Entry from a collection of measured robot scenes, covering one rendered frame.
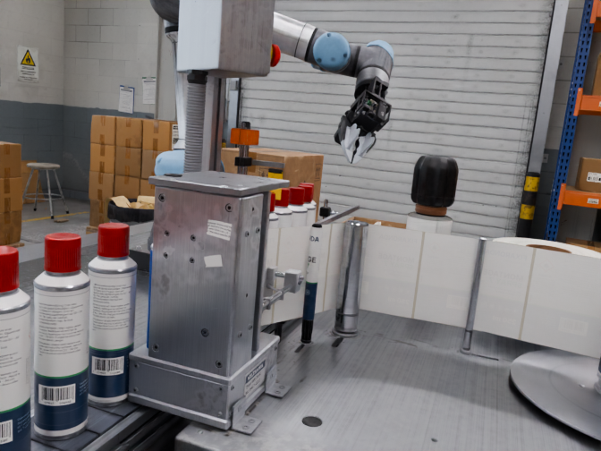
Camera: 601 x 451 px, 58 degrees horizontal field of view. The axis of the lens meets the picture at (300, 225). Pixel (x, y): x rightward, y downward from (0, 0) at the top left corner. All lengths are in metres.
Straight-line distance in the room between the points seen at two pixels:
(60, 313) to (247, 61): 0.52
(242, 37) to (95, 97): 6.63
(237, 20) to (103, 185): 4.31
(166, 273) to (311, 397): 0.25
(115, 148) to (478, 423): 4.58
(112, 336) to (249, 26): 0.53
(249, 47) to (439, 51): 4.53
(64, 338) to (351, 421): 0.33
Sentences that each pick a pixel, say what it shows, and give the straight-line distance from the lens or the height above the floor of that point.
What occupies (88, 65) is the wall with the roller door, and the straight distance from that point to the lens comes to 7.60.
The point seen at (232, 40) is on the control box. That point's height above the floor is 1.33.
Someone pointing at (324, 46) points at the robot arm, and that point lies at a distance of 1.20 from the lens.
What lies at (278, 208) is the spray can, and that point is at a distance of 1.07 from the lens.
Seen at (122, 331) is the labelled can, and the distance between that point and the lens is 0.64.
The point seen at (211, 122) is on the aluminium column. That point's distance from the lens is 1.04.
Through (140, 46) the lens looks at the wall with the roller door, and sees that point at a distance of 7.08.
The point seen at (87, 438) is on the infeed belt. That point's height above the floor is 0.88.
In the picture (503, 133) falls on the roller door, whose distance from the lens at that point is 5.26.
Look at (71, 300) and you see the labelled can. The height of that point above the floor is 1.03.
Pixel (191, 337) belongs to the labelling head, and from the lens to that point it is 0.60.
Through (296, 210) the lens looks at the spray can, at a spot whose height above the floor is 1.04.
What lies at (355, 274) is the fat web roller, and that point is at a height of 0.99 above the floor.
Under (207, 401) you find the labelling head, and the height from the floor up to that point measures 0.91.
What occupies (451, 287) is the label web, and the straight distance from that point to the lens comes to 0.90.
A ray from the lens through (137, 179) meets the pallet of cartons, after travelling 4.92.
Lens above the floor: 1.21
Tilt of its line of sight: 10 degrees down
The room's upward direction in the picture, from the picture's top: 5 degrees clockwise
